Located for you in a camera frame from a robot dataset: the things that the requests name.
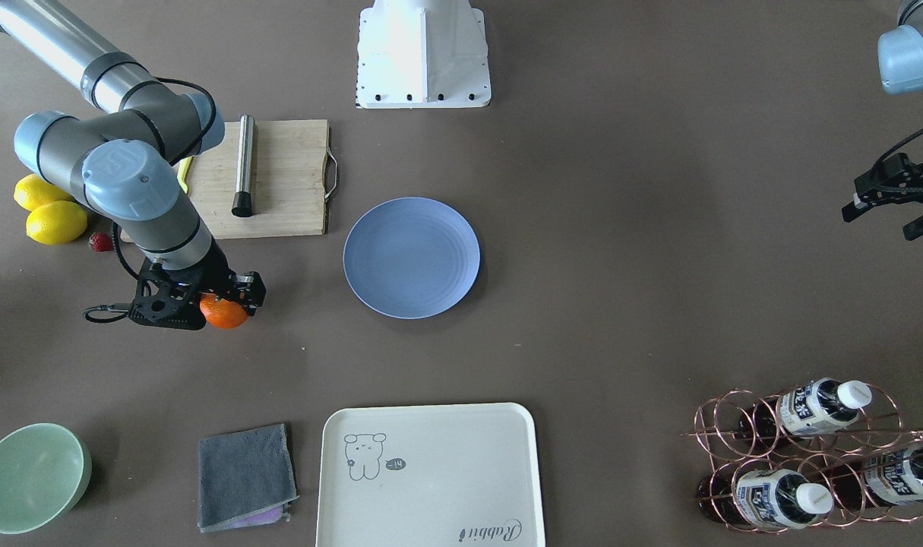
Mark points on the copper wire bottle rack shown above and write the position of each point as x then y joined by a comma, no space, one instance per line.
725,428

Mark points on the orange fruit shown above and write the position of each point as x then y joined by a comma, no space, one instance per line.
222,313

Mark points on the blue plate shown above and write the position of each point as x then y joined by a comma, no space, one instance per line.
411,258

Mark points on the lower drink bottle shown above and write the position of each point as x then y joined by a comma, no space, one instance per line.
767,500
891,479

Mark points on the green bowl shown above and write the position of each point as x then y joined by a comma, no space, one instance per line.
44,472

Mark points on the yellow lemon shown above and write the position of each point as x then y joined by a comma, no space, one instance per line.
32,192
56,223

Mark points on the lower yellow lemon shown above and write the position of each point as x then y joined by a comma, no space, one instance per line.
56,223

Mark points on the wooden cutting board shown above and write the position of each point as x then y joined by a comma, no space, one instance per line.
288,185

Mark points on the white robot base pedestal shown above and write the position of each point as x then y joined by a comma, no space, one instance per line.
422,55

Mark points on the top drink bottle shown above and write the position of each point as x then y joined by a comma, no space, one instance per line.
820,407

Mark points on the upper yellow lemon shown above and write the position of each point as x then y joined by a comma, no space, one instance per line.
32,192

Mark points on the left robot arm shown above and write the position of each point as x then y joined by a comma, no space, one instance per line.
900,61

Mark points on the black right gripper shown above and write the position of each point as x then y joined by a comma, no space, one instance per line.
216,275

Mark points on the red strawberry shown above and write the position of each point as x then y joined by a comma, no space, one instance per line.
101,242

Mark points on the grey folded cloth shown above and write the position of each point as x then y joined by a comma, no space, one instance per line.
245,479

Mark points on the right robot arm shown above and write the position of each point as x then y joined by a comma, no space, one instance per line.
121,166

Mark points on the drink bottle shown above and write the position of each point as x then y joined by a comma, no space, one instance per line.
891,479
820,407
767,500

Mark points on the cream rectangular tray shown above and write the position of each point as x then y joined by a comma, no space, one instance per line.
435,475

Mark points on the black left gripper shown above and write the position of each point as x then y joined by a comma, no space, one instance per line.
891,188

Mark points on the steel cylinder muddler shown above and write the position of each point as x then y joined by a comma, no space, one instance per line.
242,205

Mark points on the yellow plastic knife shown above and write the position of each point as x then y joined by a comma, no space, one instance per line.
182,171

